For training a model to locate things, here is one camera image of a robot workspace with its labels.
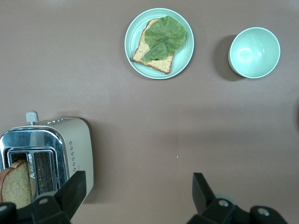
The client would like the beige chrome toaster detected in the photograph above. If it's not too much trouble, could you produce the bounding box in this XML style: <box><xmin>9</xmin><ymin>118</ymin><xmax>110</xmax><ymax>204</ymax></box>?
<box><xmin>0</xmin><ymin>111</ymin><xmax>94</xmax><ymax>203</ymax></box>

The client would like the green lettuce leaf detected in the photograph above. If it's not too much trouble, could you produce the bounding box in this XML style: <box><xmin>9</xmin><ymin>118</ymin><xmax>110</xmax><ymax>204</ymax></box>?
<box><xmin>142</xmin><ymin>15</ymin><xmax>187</xmax><ymax>63</ymax></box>

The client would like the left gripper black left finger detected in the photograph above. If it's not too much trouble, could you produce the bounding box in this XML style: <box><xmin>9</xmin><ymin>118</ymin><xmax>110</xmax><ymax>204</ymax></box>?
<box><xmin>16</xmin><ymin>170</ymin><xmax>87</xmax><ymax>224</ymax></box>

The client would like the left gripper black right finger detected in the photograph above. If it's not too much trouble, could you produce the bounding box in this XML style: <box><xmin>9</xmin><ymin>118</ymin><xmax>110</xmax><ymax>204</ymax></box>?
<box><xmin>186</xmin><ymin>172</ymin><xmax>288</xmax><ymax>224</ymax></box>

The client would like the bread slice on plate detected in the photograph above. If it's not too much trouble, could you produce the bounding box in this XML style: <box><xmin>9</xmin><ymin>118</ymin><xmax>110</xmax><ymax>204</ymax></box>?
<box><xmin>130</xmin><ymin>18</ymin><xmax>176</xmax><ymax>75</ymax></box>

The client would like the brown bread slice in toaster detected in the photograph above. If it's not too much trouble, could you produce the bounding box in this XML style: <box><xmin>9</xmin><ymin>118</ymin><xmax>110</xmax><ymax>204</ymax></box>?
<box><xmin>0</xmin><ymin>159</ymin><xmax>33</xmax><ymax>210</ymax></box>

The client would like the green bowl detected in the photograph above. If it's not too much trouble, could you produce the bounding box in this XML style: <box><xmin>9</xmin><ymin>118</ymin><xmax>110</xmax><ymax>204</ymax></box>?
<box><xmin>228</xmin><ymin>27</ymin><xmax>281</xmax><ymax>79</ymax></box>

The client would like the green plate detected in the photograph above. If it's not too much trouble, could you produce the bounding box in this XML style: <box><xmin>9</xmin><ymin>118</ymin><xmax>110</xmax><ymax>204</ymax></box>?
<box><xmin>124</xmin><ymin>8</ymin><xmax>195</xmax><ymax>80</ymax></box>

